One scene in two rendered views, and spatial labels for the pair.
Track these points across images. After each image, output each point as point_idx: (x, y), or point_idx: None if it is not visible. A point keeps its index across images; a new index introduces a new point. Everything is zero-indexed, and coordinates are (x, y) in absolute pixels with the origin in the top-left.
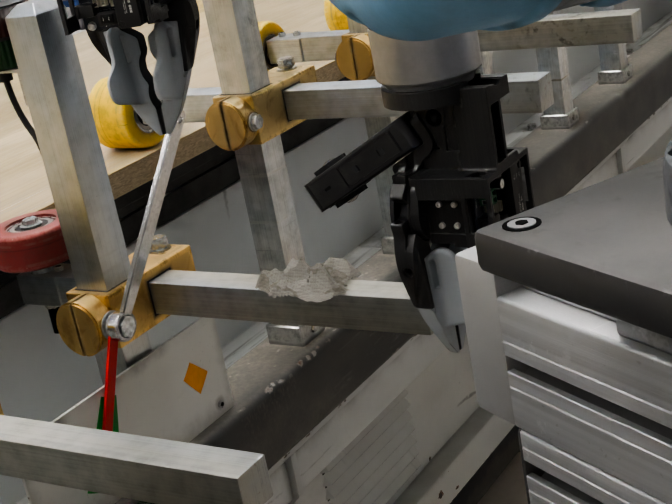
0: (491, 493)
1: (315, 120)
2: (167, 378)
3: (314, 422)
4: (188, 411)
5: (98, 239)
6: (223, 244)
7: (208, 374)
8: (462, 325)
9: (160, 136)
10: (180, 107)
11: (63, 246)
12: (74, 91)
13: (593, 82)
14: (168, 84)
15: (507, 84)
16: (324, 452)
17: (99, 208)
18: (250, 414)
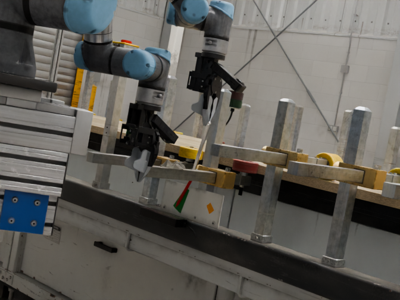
0: None
1: None
2: (203, 200)
3: (233, 260)
4: (204, 215)
5: (205, 151)
6: (346, 242)
7: (213, 211)
8: (140, 176)
9: None
10: (202, 118)
11: (236, 165)
12: (216, 112)
13: None
14: (197, 109)
15: (137, 106)
16: (257, 294)
17: (209, 144)
18: (213, 231)
